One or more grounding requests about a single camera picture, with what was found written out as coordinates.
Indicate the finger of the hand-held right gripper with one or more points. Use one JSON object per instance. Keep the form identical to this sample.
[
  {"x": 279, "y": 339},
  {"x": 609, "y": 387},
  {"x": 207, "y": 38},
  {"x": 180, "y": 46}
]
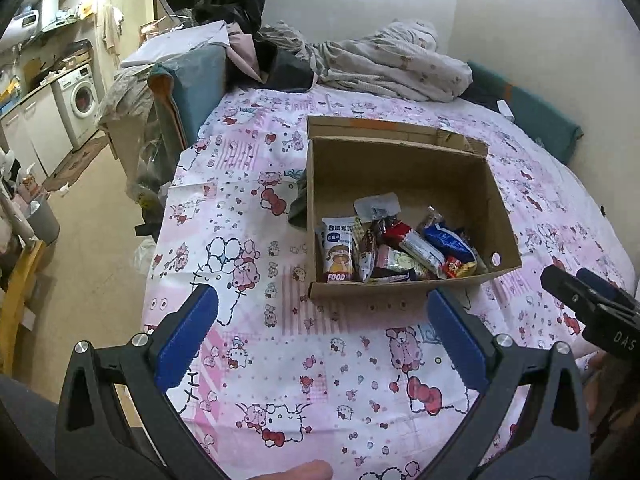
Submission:
[
  {"x": 600, "y": 282},
  {"x": 565, "y": 287}
]

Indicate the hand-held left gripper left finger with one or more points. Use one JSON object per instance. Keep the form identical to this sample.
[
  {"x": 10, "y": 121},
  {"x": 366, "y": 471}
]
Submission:
[{"x": 187, "y": 335}]

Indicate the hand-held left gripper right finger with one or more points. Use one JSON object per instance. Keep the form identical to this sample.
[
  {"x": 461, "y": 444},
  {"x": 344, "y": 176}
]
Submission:
[{"x": 457, "y": 340}]

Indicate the blue snack bag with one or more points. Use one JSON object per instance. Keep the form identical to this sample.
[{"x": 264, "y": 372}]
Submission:
[{"x": 450, "y": 245}]

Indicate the red and grey snack packet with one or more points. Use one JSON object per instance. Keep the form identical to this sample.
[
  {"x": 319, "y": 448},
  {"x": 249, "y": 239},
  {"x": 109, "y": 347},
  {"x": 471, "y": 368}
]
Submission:
[{"x": 417, "y": 250}]

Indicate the clear stick snack packet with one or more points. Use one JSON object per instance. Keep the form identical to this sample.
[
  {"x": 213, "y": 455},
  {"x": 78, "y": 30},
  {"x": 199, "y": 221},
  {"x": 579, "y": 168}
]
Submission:
[{"x": 431, "y": 220}]

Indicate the white brown snack packet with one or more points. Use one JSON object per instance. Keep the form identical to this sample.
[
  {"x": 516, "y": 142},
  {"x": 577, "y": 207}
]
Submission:
[{"x": 365, "y": 252}]

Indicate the cartoon print snack packet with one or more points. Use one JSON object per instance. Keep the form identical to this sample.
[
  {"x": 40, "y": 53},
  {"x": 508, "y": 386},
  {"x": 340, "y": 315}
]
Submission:
[{"x": 337, "y": 255}]

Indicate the clear blister packet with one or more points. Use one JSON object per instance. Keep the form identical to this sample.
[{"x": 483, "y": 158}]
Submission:
[{"x": 377, "y": 205}]

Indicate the cardboard box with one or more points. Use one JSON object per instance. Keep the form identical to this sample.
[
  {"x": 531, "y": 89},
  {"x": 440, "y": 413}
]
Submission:
[{"x": 400, "y": 170}]

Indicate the person's right forearm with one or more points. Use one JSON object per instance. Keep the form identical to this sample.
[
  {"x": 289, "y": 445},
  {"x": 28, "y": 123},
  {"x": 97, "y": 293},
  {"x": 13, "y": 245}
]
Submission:
[{"x": 620, "y": 410}]

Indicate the person's right hand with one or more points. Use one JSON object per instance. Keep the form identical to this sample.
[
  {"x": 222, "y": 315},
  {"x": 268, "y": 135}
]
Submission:
[{"x": 595, "y": 385}]

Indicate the person's left hand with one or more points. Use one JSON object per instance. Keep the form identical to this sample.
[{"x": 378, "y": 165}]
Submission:
[{"x": 307, "y": 472}]

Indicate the white plastic bag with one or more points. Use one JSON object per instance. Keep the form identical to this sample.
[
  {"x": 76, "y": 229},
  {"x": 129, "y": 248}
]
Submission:
[{"x": 145, "y": 255}]

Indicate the pink cartoon print bed sheet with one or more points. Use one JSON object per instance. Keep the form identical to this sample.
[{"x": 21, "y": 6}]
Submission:
[{"x": 300, "y": 360}]

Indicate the grey-green cloth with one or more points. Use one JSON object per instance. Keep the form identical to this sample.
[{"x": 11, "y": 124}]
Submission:
[{"x": 299, "y": 205}]

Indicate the yellow wooden stool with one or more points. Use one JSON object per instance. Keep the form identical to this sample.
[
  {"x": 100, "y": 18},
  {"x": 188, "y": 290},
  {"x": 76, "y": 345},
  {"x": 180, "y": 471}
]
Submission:
[{"x": 20, "y": 290}]

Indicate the teal headboard cushion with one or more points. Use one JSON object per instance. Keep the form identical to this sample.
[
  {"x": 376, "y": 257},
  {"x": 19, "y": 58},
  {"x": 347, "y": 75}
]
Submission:
[{"x": 535, "y": 110}]

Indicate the grey trash bin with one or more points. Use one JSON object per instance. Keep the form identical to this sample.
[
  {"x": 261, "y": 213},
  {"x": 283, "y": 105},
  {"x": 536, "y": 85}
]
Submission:
[{"x": 42, "y": 220}]

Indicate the small white object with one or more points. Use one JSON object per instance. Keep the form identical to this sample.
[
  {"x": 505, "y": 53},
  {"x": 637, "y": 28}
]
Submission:
[{"x": 505, "y": 109}]

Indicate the brown floor mat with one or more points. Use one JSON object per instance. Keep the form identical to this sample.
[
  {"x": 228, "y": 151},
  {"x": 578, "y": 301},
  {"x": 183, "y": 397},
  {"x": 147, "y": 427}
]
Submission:
[{"x": 75, "y": 160}]

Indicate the crumpled plastic sheet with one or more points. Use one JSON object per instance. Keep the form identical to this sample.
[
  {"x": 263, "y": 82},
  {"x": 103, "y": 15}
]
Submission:
[{"x": 127, "y": 92}]

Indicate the teal cushion in plastic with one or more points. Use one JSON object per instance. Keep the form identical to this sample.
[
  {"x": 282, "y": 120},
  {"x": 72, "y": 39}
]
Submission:
[{"x": 200, "y": 80}]

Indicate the white kitchen cabinet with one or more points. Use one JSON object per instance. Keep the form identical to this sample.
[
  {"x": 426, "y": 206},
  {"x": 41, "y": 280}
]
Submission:
[{"x": 35, "y": 130}]

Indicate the white washing machine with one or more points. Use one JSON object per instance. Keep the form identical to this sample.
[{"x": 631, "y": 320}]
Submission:
[{"x": 77, "y": 100}]

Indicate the crumpled floral quilt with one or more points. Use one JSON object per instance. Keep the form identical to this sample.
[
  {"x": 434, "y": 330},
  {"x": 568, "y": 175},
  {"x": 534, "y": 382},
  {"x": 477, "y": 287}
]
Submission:
[{"x": 400, "y": 65}]

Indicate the dark garment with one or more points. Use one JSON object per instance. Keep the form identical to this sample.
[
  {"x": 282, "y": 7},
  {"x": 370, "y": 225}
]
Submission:
[{"x": 290, "y": 72}]

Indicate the pink garment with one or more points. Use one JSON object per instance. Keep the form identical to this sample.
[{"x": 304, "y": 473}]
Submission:
[{"x": 245, "y": 55}]

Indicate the hanging white towel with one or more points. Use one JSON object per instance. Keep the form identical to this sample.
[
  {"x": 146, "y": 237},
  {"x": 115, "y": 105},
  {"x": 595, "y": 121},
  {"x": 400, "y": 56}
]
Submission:
[{"x": 112, "y": 27}]

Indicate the white water heater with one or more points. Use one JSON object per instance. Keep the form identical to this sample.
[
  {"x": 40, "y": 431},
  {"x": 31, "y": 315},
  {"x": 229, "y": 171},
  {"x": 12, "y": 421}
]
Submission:
[{"x": 27, "y": 17}]

